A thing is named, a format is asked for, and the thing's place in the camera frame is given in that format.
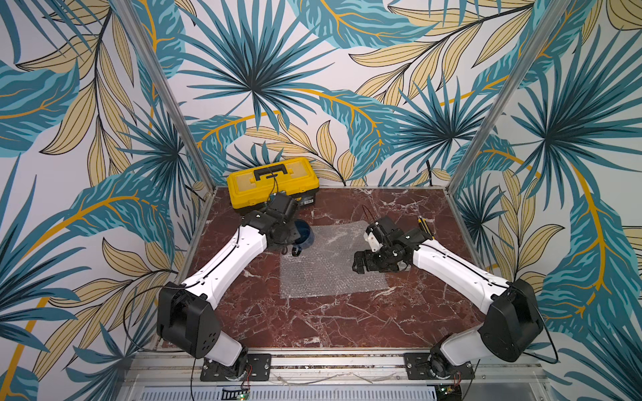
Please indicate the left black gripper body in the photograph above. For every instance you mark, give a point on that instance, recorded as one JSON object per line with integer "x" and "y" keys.
{"x": 289, "y": 236}

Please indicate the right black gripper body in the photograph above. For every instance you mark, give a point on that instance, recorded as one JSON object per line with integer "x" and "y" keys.
{"x": 369, "y": 258}

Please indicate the dark blue mug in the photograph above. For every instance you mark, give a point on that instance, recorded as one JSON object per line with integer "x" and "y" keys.
{"x": 305, "y": 239}

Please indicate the clear bubble wrap sheet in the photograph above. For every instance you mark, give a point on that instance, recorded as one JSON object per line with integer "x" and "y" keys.
{"x": 324, "y": 267}

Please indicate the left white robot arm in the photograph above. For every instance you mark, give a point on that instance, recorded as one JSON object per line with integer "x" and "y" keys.
{"x": 186, "y": 314}

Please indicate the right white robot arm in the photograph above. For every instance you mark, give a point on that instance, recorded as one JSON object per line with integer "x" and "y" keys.
{"x": 511, "y": 316}

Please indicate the yellow black toolbox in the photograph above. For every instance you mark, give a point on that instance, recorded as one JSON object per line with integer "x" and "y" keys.
{"x": 253, "y": 187}

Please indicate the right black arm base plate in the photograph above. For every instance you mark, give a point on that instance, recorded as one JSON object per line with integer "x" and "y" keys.
{"x": 429, "y": 366}

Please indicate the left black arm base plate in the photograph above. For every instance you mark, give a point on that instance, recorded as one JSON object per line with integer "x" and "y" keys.
{"x": 251, "y": 367}

